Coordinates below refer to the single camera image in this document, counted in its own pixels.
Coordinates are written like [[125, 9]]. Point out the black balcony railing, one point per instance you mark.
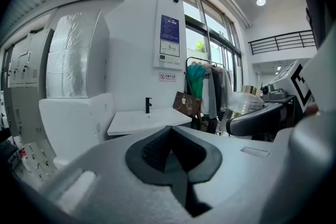
[[283, 40]]

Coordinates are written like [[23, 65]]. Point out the grey electrical cabinet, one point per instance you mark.
[[29, 60]]

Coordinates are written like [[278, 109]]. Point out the person's right hand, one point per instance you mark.
[[312, 110]]

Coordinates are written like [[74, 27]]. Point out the blue poster wall board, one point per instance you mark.
[[170, 31]]

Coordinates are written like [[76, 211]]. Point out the foil-wrapped duct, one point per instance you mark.
[[76, 57]]

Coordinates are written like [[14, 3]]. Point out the black clothes rack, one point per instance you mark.
[[187, 65]]

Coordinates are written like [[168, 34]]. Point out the grey machine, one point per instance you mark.
[[274, 91]]

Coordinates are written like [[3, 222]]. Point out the white garment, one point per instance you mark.
[[205, 99]]

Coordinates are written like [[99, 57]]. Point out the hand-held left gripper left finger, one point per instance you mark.
[[110, 186]]

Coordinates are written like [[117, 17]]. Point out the black-framed window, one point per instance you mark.
[[218, 34]]

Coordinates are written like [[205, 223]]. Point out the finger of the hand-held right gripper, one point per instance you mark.
[[265, 119]]

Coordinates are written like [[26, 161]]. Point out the dark grey garment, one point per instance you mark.
[[216, 86]]

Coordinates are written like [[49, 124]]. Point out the teal garment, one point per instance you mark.
[[195, 70]]

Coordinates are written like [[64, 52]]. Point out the red white wall sign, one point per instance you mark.
[[167, 76]]

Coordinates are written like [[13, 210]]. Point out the white bag tag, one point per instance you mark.
[[185, 100]]

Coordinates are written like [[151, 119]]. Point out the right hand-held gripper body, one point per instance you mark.
[[321, 81]]

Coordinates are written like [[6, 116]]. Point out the round ceiling light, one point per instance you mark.
[[261, 1]]

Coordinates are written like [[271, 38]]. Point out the green garment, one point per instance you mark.
[[198, 89]]

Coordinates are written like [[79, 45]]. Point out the white wash basin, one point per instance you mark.
[[162, 120]]

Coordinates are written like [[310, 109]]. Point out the black faucet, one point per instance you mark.
[[148, 106]]

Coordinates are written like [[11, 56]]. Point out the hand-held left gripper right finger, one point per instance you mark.
[[236, 178]]

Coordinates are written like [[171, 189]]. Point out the small clear bottle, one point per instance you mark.
[[244, 105]]

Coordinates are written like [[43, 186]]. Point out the brown leather bag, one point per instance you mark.
[[187, 108]]

